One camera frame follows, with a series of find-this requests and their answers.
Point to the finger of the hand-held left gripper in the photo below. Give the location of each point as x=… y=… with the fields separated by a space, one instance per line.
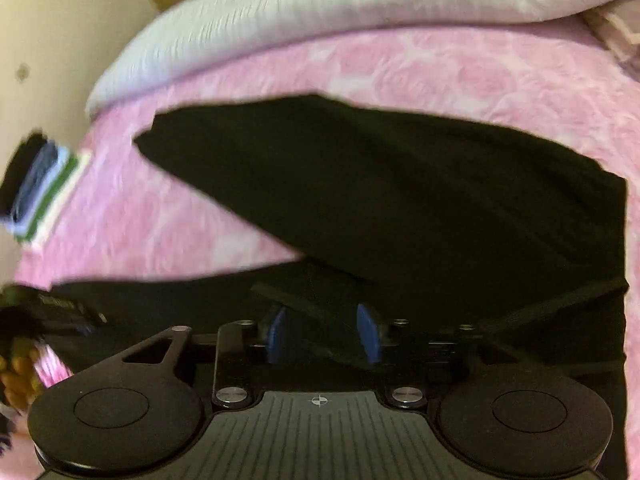
x=92 y=322

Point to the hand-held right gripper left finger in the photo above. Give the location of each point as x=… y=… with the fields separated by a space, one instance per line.
x=278 y=336

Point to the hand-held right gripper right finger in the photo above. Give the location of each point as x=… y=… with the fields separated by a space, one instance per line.
x=368 y=334

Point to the black pants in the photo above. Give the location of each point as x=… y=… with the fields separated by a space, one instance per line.
x=400 y=195

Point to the stack of folded clothes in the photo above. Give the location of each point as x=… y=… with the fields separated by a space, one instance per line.
x=67 y=205

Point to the person's left hand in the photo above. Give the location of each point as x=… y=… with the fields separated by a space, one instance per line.
x=15 y=372

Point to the green folded garment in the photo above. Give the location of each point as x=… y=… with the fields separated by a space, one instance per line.
x=56 y=199

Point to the blue folded garment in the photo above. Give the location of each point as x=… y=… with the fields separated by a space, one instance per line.
x=42 y=180

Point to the black folded garment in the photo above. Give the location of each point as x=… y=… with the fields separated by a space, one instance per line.
x=17 y=170

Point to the pink floral blanket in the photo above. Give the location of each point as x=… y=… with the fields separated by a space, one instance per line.
x=410 y=65

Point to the white ribbed duvet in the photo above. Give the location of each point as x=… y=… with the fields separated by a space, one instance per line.
x=320 y=10

